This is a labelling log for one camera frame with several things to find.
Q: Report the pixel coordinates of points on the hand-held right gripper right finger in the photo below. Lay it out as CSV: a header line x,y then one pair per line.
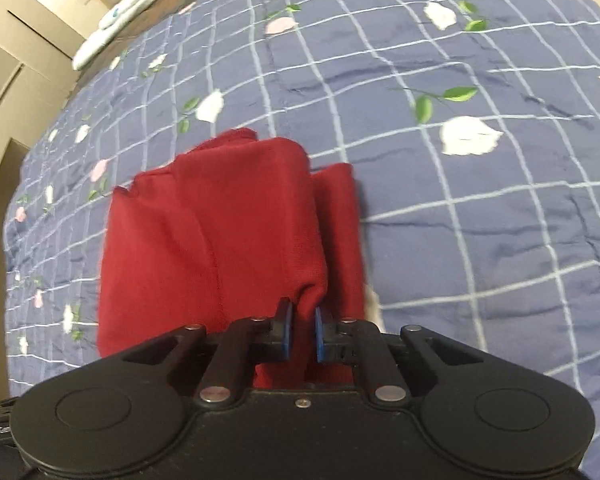
x,y
320,336

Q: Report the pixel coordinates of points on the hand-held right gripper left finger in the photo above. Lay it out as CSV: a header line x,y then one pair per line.
x,y
286,336

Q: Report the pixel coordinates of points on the blue floral checked quilt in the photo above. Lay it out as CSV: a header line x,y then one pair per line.
x,y
455,220

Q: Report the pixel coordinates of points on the white pillow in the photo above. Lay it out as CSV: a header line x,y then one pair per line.
x,y
97,45

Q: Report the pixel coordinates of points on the red sweater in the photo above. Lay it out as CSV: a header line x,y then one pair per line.
x,y
205,240

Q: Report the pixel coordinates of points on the beige cabinet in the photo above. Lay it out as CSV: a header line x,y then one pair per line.
x,y
15,60

